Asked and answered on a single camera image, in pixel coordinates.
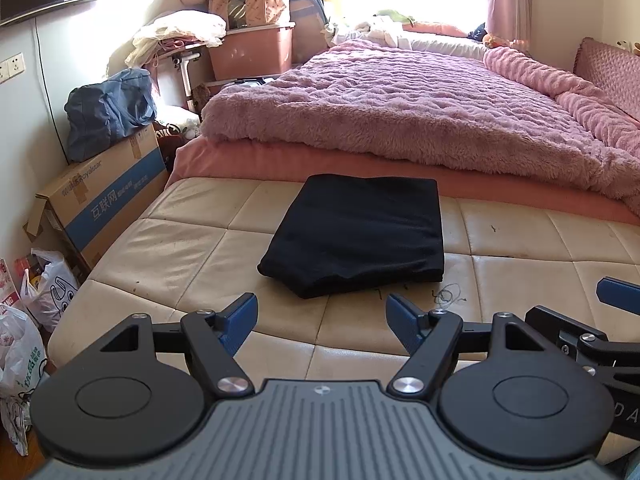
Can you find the blue duffel bag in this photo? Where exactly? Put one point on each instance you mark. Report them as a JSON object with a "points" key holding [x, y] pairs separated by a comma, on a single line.
{"points": [[110, 110]]}

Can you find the red and white package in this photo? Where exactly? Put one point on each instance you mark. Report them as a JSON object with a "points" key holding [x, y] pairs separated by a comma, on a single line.
{"points": [[7, 285]]}

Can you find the patterned storage bag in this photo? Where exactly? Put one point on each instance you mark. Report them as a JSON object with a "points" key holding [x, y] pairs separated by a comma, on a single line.
{"points": [[260, 2]]}

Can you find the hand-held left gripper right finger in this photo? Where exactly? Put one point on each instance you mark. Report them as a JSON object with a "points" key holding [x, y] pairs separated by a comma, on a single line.
{"points": [[405, 320]]}

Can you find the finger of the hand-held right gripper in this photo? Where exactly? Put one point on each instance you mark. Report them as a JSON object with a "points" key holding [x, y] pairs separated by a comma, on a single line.
{"points": [[617, 291], [555, 325]]}

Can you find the white cloth pile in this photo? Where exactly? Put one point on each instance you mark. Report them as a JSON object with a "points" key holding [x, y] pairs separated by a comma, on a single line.
{"points": [[175, 30]]}

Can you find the white green print plastic bag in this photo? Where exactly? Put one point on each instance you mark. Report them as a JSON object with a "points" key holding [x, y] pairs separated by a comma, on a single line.
{"points": [[20, 360]]}

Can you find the white wall socket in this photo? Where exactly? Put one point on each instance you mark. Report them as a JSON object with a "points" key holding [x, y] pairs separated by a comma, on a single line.
{"points": [[11, 67]]}

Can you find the blue striped bag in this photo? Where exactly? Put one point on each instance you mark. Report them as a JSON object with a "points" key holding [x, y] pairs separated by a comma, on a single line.
{"points": [[307, 20]]}

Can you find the heap of clothes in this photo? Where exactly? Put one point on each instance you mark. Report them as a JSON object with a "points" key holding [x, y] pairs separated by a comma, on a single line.
{"points": [[370, 30]]}

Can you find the white cartoon print plastic bag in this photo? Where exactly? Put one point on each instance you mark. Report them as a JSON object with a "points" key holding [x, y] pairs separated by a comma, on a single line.
{"points": [[50, 290]]}

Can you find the blue striped cardboard box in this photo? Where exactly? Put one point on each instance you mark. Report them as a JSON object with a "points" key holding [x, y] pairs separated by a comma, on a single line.
{"points": [[115, 200]]}

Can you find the printed plush cushion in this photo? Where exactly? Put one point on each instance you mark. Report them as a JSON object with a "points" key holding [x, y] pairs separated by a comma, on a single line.
{"points": [[175, 125]]}

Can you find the white bedding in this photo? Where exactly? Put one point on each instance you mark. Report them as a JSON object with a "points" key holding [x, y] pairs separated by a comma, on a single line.
{"points": [[445, 44]]}

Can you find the pink fluffy blanket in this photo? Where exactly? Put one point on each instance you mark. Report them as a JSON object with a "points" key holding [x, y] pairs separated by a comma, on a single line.
{"points": [[400, 110]]}

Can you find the pink quilted headboard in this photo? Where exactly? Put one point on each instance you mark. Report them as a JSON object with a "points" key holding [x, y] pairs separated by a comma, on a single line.
{"points": [[615, 70]]}

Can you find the salmon pink bed sheet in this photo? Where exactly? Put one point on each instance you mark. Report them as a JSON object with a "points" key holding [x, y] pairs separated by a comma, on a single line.
{"points": [[260, 160]]}

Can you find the pink plastic storage box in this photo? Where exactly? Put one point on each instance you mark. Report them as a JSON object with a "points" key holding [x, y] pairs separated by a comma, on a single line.
{"points": [[250, 55]]}

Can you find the pink curtain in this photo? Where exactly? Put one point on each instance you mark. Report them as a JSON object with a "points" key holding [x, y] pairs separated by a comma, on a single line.
{"points": [[507, 0]]}

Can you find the plush toy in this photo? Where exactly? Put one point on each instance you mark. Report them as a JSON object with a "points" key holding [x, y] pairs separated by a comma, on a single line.
{"points": [[497, 41]]}

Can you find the black pants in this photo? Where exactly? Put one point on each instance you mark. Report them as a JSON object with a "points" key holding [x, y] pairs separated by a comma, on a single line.
{"points": [[360, 230]]}

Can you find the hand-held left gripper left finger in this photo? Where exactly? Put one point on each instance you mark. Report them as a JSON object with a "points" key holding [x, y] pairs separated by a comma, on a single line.
{"points": [[240, 317]]}

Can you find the small folding table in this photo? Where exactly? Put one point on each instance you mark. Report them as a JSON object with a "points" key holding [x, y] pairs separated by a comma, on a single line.
{"points": [[186, 75]]}

